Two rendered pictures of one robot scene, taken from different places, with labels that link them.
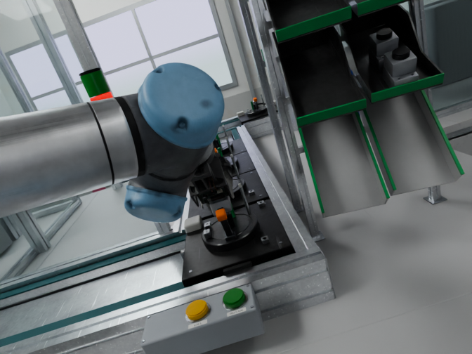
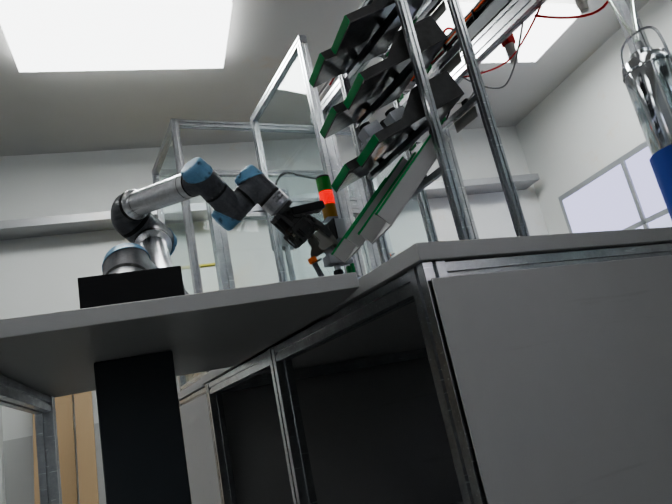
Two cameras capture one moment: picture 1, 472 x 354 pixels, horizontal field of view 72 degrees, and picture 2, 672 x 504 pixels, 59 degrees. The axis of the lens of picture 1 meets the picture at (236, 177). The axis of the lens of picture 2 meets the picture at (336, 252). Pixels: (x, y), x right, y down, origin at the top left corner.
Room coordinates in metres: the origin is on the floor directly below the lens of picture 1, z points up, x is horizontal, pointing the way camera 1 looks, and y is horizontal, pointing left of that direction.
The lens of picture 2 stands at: (-0.14, -1.42, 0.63)
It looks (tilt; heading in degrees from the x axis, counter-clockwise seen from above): 15 degrees up; 60
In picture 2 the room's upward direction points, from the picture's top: 12 degrees counter-clockwise
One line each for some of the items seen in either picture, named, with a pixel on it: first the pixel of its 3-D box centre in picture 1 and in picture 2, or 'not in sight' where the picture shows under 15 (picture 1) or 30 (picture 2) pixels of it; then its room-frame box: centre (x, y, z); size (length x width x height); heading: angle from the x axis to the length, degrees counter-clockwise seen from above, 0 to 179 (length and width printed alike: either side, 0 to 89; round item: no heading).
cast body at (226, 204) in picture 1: (217, 192); (337, 253); (0.70, 0.05, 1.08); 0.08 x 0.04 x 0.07; 179
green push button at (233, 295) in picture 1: (234, 299); not in sight; (0.48, 0.07, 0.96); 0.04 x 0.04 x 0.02
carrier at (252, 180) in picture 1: (220, 180); not in sight; (0.95, 0.05, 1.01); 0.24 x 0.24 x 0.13; 89
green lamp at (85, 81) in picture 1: (95, 83); (324, 185); (0.82, 0.24, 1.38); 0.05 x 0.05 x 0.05
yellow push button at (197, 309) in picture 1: (197, 311); not in sight; (0.48, 0.14, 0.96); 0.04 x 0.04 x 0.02
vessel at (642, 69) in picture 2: not in sight; (656, 89); (1.48, -0.56, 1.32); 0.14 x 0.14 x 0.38
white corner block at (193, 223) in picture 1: (194, 226); not in sight; (0.79, 0.15, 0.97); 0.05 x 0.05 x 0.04; 89
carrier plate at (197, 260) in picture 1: (232, 237); not in sight; (0.69, 0.05, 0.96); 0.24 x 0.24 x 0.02; 89
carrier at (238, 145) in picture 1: (215, 142); not in sight; (1.44, 0.04, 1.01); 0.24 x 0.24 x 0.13; 89
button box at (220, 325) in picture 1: (203, 324); not in sight; (0.48, 0.14, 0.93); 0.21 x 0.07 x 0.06; 89
